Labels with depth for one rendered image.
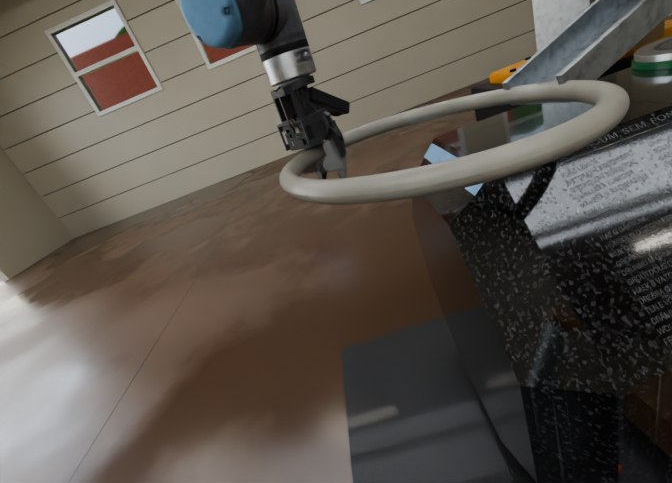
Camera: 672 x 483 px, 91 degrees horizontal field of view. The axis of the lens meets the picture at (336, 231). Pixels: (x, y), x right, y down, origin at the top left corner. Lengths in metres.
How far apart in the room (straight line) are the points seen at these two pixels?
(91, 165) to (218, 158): 2.47
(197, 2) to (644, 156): 0.66
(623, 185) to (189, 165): 7.00
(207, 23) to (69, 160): 7.82
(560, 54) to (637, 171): 0.29
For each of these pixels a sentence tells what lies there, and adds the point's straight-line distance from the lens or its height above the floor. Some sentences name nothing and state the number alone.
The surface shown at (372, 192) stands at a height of 0.90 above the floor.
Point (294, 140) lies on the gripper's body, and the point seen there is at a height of 0.94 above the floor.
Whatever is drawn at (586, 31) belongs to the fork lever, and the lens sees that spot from 0.87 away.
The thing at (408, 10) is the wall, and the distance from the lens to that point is 6.87.
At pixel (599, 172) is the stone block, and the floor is 0.76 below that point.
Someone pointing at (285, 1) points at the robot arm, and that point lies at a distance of 0.65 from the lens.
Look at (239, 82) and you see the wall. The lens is 6.75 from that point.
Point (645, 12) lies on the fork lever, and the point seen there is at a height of 0.93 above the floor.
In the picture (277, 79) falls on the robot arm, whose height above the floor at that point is 1.05.
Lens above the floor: 1.02
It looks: 24 degrees down
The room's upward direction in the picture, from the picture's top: 22 degrees counter-clockwise
